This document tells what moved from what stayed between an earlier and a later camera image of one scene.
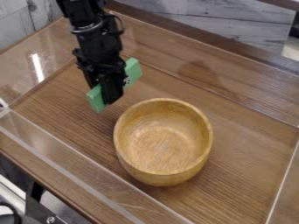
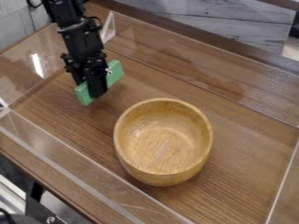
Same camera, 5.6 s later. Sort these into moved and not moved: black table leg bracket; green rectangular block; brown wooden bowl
Moved: green rectangular block
Not moved: brown wooden bowl; black table leg bracket
